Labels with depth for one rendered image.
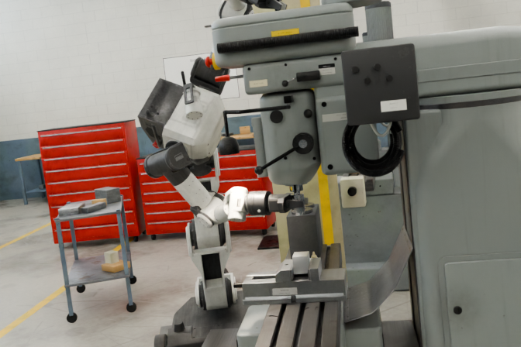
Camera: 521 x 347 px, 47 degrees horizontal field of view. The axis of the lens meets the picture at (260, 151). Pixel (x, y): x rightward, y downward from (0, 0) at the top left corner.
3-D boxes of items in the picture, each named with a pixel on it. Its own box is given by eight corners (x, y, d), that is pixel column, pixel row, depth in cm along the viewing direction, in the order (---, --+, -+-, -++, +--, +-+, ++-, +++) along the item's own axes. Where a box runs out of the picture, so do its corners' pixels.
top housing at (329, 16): (212, 68, 194) (206, 18, 193) (228, 70, 220) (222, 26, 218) (357, 51, 187) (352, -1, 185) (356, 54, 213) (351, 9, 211)
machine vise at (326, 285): (242, 305, 200) (238, 273, 199) (250, 290, 214) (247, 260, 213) (346, 300, 193) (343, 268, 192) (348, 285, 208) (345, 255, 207)
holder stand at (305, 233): (290, 261, 244) (285, 213, 242) (295, 246, 266) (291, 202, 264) (319, 259, 242) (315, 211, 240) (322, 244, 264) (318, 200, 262)
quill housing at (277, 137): (266, 189, 199) (255, 94, 196) (274, 179, 219) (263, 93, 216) (322, 184, 196) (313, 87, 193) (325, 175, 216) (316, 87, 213)
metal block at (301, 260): (294, 274, 200) (291, 256, 199) (295, 269, 206) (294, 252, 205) (308, 273, 199) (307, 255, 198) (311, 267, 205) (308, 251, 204)
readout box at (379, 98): (347, 126, 165) (340, 50, 163) (347, 124, 174) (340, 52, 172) (421, 119, 162) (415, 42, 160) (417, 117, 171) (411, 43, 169)
